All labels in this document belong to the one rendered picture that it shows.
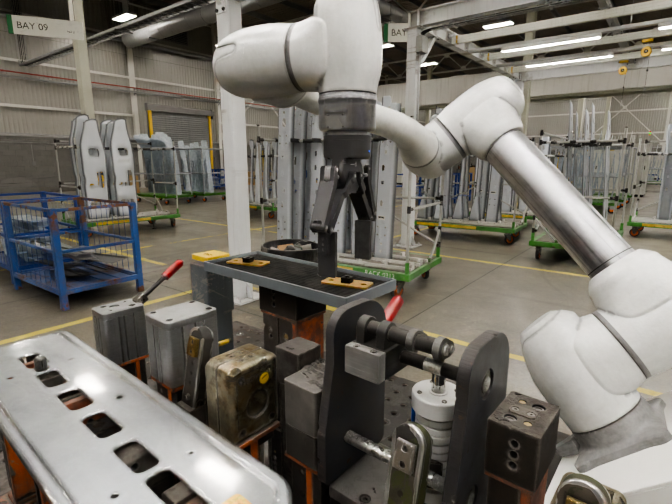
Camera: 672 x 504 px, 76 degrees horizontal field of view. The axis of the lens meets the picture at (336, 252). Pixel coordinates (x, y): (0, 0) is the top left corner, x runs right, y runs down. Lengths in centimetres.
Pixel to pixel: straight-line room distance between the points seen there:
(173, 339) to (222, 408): 16
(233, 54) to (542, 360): 81
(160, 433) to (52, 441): 14
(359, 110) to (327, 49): 9
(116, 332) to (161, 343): 25
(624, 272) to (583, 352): 17
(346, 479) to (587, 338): 58
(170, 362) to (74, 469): 21
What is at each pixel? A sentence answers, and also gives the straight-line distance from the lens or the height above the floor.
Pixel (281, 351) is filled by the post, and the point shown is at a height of 109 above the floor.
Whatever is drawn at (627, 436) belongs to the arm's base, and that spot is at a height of 86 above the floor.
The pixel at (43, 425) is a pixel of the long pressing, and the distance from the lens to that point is 77.
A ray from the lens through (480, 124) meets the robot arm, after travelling 114.
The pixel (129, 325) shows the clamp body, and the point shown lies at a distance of 102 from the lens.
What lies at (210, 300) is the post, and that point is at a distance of 98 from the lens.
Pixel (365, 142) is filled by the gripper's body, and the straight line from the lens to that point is 68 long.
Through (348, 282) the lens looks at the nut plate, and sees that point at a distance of 72.
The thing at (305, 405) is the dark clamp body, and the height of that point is 105.
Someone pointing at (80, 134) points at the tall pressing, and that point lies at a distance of 941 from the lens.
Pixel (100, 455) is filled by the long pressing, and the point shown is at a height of 100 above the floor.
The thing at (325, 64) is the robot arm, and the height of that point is 150.
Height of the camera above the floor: 136
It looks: 12 degrees down
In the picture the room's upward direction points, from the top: straight up
